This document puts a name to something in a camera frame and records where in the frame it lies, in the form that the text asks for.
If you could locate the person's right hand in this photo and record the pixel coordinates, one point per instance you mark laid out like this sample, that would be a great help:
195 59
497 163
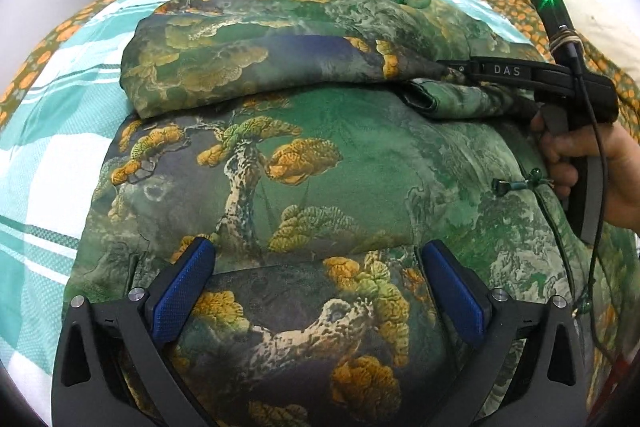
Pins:
560 152

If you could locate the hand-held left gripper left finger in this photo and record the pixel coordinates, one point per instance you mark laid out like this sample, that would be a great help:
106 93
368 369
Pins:
182 287

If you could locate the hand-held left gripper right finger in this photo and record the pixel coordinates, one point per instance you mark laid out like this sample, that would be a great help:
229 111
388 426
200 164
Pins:
450 292

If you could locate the teal white plaid blanket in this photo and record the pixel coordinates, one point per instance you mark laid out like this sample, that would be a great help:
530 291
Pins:
50 132

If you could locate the cream pillow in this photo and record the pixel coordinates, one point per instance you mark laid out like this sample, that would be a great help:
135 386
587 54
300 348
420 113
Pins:
600 27

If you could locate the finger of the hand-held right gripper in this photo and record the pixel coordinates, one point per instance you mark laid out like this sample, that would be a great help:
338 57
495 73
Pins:
500 71

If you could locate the green landscape print padded jacket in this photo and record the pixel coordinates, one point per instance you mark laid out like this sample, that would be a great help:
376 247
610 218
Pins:
350 157

